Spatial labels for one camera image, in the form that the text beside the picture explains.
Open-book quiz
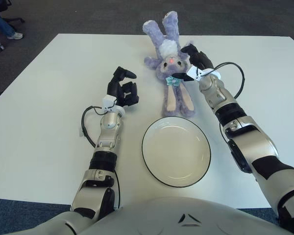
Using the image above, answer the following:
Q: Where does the black chair base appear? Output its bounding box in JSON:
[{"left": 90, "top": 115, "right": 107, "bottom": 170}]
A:
[{"left": 0, "top": 17, "right": 25, "bottom": 31}]

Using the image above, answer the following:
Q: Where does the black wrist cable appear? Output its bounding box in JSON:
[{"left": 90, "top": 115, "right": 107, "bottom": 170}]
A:
[
  {"left": 81, "top": 105, "right": 106, "bottom": 147},
  {"left": 212, "top": 61, "right": 245, "bottom": 100}
]

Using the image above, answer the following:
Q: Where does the blue jeans leg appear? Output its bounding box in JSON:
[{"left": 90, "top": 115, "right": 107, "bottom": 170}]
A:
[{"left": 0, "top": 0, "right": 18, "bottom": 37}]

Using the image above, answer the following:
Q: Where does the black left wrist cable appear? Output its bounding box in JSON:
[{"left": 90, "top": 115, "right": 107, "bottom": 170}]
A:
[{"left": 81, "top": 105, "right": 106, "bottom": 147}]

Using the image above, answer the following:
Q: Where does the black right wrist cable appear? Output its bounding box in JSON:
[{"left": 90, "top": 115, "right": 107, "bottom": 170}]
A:
[{"left": 212, "top": 61, "right": 245, "bottom": 100}]

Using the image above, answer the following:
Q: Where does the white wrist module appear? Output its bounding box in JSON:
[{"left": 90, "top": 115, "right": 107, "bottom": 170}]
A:
[
  {"left": 187, "top": 66, "right": 221, "bottom": 82},
  {"left": 102, "top": 96, "right": 117, "bottom": 110}
]

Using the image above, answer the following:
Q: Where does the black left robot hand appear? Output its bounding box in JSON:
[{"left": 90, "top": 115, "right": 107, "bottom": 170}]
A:
[{"left": 106, "top": 66, "right": 140, "bottom": 108}]

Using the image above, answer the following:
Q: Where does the grey robot torso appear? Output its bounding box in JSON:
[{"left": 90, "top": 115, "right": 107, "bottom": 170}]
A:
[{"left": 35, "top": 195, "right": 294, "bottom": 235}]

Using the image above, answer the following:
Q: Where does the purple plush bunny doll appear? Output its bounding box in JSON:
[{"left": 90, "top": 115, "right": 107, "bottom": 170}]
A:
[{"left": 142, "top": 12, "right": 196, "bottom": 118}]

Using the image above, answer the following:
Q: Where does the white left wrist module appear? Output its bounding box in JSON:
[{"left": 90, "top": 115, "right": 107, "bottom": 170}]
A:
[{"left": 102, "top": 96, "right": 117, "bottom": 110}]

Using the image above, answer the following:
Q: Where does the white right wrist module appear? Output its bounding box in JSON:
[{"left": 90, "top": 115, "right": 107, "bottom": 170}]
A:
[{"left": 187, "top": 66, "right": 221, "bottom": 82}]

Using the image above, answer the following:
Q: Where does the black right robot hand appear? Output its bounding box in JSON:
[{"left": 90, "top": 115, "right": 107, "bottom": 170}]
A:
[{"left": 172, "top": 43, "right": 214, "bottom": 83}]

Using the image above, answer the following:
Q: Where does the white plate black rim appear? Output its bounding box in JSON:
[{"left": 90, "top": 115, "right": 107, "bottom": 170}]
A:
[{"left": 141, "top": 116, "right": 212, "bottom": 188}]

